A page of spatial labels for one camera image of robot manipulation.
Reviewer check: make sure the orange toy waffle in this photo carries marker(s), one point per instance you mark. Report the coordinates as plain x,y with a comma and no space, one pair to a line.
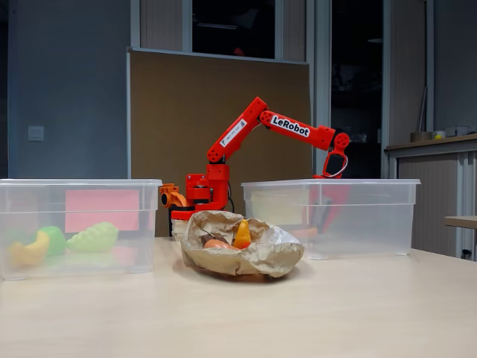
307,233

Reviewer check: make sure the orange toy croissant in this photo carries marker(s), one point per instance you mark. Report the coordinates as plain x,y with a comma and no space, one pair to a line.
242,231

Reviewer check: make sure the pale green toy grapes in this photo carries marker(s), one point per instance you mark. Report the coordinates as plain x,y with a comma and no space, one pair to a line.
93,238

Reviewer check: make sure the green toy apple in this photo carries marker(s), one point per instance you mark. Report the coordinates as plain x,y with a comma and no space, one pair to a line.
56,240

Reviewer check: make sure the yellow toy banana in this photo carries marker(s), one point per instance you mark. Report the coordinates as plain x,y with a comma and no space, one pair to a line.
30,253

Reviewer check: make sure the red robot arm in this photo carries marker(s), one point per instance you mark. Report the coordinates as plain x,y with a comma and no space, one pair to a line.
320,136

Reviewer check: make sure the clear plastic bin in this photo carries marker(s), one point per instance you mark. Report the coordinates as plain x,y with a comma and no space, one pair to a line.
372,223
37,268

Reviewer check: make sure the yellow-green paper label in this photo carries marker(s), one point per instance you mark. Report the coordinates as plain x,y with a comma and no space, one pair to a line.
275,207

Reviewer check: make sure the pink paper label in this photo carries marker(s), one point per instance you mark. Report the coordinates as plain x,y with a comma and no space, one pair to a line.
100,207

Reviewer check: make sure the clear plastic film sheet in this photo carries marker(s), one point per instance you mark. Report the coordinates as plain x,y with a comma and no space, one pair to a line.
277,238

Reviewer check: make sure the grey shutter cabinet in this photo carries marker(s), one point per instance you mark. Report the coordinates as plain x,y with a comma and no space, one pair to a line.
428,186

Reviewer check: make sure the crumpled brown paper bag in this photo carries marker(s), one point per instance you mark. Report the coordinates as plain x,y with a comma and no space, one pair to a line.
238,261

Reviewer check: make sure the orange toy doughnut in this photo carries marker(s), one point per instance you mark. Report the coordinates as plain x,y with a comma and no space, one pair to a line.
218,244

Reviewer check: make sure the wooden side table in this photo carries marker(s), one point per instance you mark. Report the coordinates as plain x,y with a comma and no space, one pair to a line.
462,221

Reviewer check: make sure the wooden base block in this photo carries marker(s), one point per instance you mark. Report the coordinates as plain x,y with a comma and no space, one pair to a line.
177,227

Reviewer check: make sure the orange printed clamp part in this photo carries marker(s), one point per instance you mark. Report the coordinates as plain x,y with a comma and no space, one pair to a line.
171,195

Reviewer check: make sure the brown cork board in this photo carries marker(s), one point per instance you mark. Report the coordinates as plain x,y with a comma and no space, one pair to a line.
167,112

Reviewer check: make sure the white light switch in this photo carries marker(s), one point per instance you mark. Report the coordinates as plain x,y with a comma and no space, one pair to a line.
35,133

